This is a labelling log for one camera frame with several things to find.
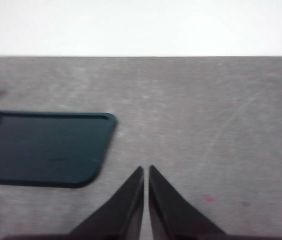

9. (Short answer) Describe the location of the dark rectangular tray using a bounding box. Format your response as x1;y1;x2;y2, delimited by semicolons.
0;109;118;189

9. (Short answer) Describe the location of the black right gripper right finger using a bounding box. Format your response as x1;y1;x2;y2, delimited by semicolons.
147;164;228;240

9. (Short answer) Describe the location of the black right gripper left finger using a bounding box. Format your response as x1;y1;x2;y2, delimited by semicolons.
67;165;145;240

